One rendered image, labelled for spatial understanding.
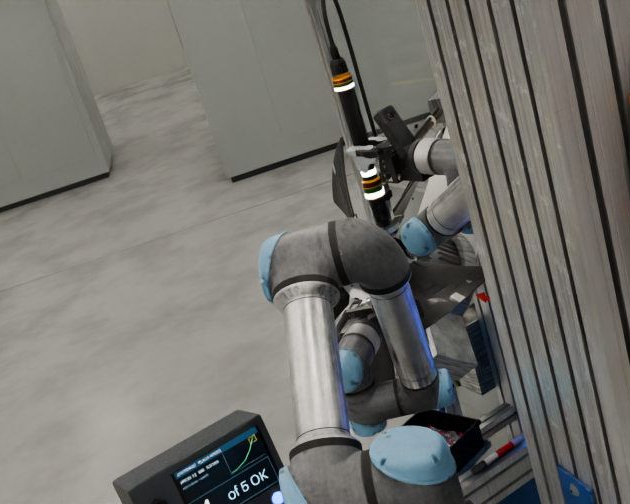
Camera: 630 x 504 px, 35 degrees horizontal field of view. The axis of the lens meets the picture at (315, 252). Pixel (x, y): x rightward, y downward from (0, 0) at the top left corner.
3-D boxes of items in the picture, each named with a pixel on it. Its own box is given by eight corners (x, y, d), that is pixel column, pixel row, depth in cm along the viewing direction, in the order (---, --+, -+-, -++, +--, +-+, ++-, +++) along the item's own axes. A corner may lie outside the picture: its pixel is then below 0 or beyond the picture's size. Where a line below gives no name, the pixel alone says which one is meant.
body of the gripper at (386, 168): (377, 182, 215) (418, 185, 206) (367, 146, 212) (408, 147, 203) (401, 169, 219) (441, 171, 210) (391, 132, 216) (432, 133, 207)
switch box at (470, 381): (499, 362, 290) (483, 296, 282) (521, 371, 282) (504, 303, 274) (461, 387, 283) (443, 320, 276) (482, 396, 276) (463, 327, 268)
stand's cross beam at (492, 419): (508, 413, 279) (505, 401, 277) (518, 418, 275) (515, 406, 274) (458, 447, 271) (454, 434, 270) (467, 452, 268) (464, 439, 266)
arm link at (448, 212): (567, 148, 155) (420, 273, 195) (606, 122, 161) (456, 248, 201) (521, 90, 156) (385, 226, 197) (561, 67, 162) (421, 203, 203)
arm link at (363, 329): (367, 329, 197) (381, 364, 199) (373, 318, 201) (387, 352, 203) (334, 335, 200) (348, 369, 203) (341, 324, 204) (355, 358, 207)
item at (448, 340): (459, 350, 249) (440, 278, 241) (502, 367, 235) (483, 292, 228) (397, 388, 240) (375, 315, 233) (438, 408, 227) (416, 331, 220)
